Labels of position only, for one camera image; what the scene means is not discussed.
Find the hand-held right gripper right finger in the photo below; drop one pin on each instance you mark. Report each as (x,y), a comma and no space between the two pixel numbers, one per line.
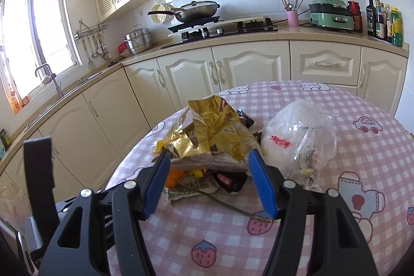
(263,188)

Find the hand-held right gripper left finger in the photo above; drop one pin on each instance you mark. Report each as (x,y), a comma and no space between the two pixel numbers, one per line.
(158,185)

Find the pile of small wrappers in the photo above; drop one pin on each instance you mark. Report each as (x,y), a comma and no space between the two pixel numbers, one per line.
(194,189)

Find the clear plastic bag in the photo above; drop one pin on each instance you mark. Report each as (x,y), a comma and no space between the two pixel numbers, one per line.
(291,130)

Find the gold snack bag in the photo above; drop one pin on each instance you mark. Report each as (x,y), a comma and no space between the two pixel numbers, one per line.
(207,124)

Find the orange peel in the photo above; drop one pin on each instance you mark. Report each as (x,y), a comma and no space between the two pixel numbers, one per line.
(174,179)

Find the black snack wrapper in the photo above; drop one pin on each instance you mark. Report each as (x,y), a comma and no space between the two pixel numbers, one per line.
(229,180)

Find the green plant stem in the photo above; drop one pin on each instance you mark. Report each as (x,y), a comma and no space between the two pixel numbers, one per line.
(223,202)

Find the small clear wrapper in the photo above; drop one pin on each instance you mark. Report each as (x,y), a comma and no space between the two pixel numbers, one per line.
(309,180)

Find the green packet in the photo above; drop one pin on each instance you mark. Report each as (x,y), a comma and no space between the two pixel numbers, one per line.
(5,137)

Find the small orange box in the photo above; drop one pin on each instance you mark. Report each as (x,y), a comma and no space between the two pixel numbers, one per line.
(25,100)

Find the small black wrapper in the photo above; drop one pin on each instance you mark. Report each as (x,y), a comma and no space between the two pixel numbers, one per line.
(245,117)

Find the orange bottle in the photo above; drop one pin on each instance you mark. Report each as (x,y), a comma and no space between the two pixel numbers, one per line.
(15,103)

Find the steel faucet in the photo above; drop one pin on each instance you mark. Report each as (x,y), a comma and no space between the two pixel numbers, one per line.
(58,87)

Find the pink checked tablecloth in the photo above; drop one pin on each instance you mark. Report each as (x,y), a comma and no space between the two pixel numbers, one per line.
(355,150)

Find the steel sink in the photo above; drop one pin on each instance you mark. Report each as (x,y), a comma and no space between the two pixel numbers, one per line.
(89,78)

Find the cream base cabinets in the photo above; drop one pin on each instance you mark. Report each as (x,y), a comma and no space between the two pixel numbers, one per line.
(252,65)

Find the steel slotted turner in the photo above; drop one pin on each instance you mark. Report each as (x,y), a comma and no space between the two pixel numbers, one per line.
(91,59)

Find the steel ladle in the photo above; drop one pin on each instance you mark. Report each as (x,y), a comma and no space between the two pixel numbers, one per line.
(107,54)

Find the white framed window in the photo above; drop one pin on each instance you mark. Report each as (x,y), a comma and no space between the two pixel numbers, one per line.
(19,36)

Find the red box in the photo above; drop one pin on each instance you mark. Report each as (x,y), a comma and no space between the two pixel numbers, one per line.
(122,47)

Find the steel steamer pot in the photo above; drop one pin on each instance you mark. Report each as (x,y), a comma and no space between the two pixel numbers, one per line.
(139,41)

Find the black gas stove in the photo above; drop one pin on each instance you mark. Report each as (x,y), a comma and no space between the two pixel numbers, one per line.
(226,29)

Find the white perforated steamer plate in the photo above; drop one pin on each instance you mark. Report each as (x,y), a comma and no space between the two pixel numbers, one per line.
(160,15)

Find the pink utensil holder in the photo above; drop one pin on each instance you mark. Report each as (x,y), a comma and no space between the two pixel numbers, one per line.
(293,19)

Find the steel frying pan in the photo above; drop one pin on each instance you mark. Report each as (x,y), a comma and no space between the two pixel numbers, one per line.
(197,14)

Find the green electric cooker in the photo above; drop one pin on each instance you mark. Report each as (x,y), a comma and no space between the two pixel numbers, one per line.
(330,20)

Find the glass pan lid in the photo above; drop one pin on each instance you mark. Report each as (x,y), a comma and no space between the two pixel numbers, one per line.
(197,5)

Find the large dark sauce bottle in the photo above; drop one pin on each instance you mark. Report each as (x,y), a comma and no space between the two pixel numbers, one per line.
(355,12)

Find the dark glass bottle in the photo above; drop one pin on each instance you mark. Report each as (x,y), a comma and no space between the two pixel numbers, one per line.
(371,19)
(380,22)
(388,25)

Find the steel wall utensil rack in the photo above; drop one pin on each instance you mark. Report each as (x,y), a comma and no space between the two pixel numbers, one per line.
(92,28)

